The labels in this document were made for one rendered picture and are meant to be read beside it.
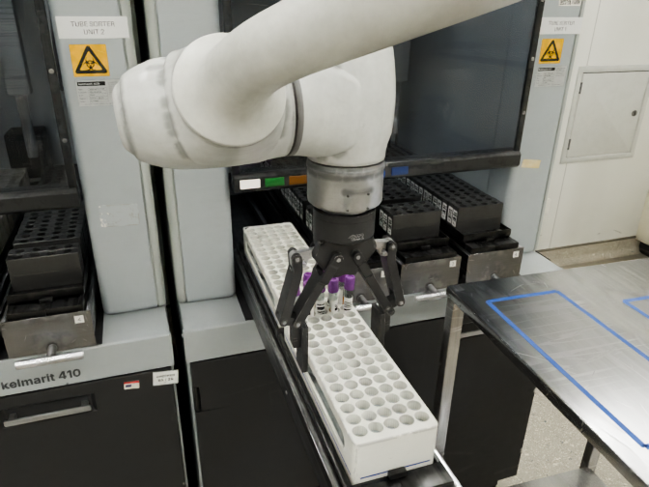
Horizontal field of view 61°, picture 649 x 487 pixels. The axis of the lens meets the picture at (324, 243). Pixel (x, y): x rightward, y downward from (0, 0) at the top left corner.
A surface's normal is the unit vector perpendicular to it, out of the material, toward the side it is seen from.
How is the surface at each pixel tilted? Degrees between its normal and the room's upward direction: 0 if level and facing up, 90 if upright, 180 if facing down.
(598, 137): 90
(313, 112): 87
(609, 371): 0
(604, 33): 90
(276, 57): 107
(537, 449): 0
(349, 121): 92
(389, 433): 0
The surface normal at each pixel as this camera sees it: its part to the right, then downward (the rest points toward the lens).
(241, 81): -0.36, 0.82
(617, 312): 0.01, -0.91
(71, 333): 0.32, 0.40
